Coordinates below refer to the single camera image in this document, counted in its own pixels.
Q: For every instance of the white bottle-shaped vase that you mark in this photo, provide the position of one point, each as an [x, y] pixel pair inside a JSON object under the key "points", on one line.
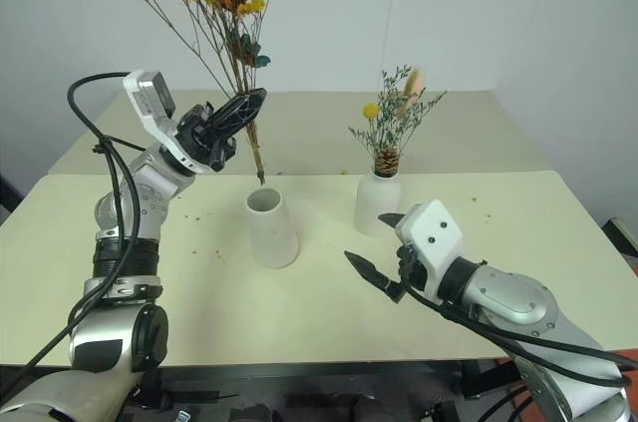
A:
{"points": [[374, 202]]}

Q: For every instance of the black under-table frame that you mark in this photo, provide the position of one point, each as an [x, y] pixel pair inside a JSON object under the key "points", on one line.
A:
{"points": [[299, 377]]}

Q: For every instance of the white tapered open vase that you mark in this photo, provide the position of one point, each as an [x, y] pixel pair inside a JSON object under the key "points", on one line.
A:
{"points": [[274, 242]]}

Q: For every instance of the dark grey object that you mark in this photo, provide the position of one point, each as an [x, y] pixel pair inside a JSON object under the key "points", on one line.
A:
{"points": [[7, 197]]}

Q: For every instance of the black angular object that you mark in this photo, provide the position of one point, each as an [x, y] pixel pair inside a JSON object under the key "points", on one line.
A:
{"points": [[620, 237]]}

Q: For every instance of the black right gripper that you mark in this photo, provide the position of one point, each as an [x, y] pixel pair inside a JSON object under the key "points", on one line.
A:
{"points": [[413, 270]]}

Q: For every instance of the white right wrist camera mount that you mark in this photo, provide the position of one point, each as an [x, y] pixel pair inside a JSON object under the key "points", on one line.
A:
{"points": [[431, 232]]}

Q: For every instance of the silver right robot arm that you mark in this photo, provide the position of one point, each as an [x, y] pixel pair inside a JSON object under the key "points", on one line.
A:
{"points": [[523, 302]]}

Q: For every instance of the small green dried flower bouquet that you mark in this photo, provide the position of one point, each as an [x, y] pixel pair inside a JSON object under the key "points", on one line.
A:
{"points": [[386, 161]]}

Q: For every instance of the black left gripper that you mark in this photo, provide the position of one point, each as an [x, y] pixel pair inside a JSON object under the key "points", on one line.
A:
{"points": [[197, 135]]}

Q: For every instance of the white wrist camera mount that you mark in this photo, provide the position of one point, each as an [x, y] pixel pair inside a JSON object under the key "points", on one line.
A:
{"points": [[431, 232], [149, 115]]}

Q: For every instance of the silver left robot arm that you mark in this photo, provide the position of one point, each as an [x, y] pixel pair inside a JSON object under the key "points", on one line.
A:
{"points": [[142, 202]]}

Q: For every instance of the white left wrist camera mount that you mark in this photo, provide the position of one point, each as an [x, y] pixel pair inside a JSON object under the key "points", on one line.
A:
{"points": [[149, 115]]}

